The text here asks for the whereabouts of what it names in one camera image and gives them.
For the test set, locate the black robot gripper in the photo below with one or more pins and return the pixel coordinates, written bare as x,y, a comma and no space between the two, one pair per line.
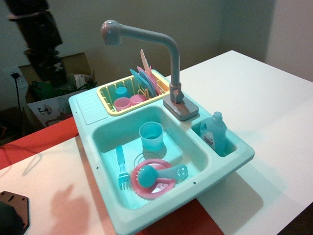
42,37

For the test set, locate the grey toy faucet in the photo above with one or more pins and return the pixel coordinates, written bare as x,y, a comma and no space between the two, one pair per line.
176,102

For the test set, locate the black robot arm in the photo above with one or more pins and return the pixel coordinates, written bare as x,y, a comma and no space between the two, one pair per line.
23,7

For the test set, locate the cardboard box with bags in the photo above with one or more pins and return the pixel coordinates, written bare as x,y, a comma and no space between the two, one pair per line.
46,105

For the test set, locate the small blue cup in rack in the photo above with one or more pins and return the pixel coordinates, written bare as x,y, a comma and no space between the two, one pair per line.
121,92

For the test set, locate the pink cup in rack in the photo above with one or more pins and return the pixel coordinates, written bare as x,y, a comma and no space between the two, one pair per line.
122,103

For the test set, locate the yellow dish rack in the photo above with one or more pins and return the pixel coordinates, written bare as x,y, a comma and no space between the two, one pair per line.
107,94

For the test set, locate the pink knife in rack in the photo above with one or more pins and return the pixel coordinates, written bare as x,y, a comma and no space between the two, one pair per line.
145,62

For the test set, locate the blue plate in rack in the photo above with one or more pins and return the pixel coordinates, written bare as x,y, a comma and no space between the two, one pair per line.
144,83

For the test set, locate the pink bowl in rack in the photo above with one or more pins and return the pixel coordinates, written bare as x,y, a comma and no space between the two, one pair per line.
137,98

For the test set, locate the red mat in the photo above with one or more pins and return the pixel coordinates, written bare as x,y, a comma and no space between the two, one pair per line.
37,142

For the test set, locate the pink plate in rack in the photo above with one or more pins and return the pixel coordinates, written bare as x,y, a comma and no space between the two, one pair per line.
144,74

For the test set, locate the large blue cup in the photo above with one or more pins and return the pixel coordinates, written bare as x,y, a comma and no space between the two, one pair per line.
151,134

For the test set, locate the turquoise toy sink unit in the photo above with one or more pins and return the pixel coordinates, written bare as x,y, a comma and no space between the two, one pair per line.
101,133

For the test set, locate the blue toy fork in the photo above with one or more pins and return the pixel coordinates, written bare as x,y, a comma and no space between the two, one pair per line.
124,179

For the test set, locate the blue toy spoon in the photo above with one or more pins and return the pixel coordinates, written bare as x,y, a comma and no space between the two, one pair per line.
147,176

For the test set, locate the pink toy plate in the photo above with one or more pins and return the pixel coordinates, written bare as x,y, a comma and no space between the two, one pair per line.
160,187

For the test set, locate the blue dish soap bottle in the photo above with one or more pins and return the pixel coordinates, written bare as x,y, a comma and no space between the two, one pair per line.
213,132

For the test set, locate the white wall outlet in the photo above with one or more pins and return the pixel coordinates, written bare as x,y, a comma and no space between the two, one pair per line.
15,76

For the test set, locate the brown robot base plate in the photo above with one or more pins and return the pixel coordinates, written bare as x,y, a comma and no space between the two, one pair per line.
14,213

